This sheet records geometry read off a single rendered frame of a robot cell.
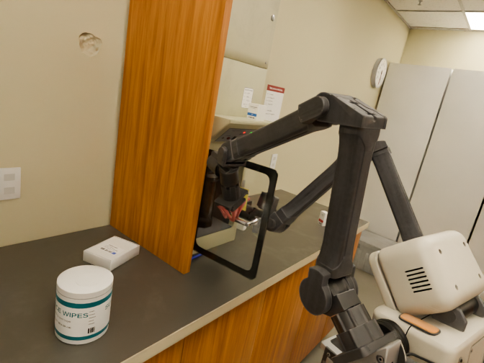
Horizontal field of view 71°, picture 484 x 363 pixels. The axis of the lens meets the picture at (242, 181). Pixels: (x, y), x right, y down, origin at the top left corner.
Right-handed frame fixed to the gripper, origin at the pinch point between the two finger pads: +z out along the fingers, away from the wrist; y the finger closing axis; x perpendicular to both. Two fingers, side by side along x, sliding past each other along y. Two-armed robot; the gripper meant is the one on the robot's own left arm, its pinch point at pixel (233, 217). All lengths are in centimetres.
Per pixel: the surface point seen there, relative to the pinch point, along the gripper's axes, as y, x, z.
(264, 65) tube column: -52, -20, -33
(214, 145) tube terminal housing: -18.0, -21.5, -12.3
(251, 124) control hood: -26.8, -9.9, -20.1
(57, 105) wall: 12, -67, -31
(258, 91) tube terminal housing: -47, -20, -24
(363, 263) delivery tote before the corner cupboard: -199, 2, 217
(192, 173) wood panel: -0.4, -16.6, -11.6
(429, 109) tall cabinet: -308, 13, 81
